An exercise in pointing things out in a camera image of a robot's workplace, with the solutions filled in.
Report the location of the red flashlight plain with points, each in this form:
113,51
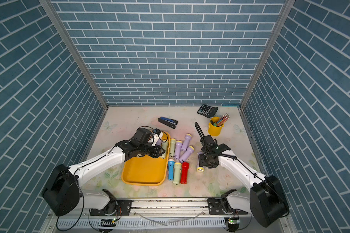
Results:
184,172

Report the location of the green flashlight beside tray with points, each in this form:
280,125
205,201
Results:
172,147

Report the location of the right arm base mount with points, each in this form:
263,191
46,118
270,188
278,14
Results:
226,205

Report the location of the black desk calculator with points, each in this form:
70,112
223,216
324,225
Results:
207,111

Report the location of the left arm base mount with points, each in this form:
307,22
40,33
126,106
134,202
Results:
114,207

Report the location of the black and blue stapler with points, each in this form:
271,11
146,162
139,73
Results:
172,123

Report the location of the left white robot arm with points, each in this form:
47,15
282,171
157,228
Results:
62,191

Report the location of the yellow plastic storage tray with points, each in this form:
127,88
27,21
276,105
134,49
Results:
147,171

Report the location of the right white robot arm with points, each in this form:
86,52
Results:
266,200

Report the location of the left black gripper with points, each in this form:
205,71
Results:
156,153

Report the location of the green flashlight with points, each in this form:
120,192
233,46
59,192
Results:
177,173
172,147
164,145

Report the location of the coloured pens bundle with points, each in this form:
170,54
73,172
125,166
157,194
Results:
221,120

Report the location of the blue flashlight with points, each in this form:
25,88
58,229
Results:
171,163

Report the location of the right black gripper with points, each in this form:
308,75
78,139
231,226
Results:
201,161

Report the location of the purple flashlight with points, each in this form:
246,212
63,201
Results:
177,151
199,168
189,151
186,142

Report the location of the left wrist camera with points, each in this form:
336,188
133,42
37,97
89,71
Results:
157,137

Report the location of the yellow pen cup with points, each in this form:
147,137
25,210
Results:
215,130

